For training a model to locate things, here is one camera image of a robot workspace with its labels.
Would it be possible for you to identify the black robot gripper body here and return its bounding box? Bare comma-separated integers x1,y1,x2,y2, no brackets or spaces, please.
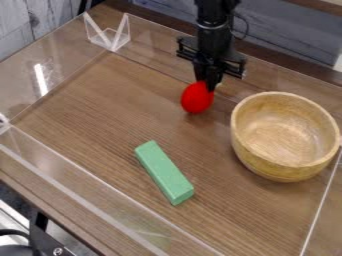
175,19,248,80

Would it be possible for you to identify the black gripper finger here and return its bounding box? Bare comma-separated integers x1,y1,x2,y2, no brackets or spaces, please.
205,66,223,92
192,59,207,81

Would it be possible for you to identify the red toy strawberry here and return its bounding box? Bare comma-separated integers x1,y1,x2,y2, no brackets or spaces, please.
180,81,213,114

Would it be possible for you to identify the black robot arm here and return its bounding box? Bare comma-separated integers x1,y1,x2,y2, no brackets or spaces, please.
176,0,247,92

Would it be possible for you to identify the wooden bowl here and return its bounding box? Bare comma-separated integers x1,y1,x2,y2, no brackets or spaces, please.
229,91,339,183

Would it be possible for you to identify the green rectangular block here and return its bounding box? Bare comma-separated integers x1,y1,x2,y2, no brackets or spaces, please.
134,140,193,206

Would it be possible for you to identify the clear acrylic corner bracket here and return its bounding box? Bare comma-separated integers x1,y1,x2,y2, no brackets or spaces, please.
82,13,130,52

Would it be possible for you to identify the clear acrylic tray wall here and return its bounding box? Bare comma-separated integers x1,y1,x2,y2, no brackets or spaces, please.
0,114,223,256

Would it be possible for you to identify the black table leg bracket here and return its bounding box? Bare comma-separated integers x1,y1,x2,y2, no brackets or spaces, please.
29,212,76,256

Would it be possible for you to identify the black cable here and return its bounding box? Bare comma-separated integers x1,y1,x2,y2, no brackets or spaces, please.
0,229,34,256

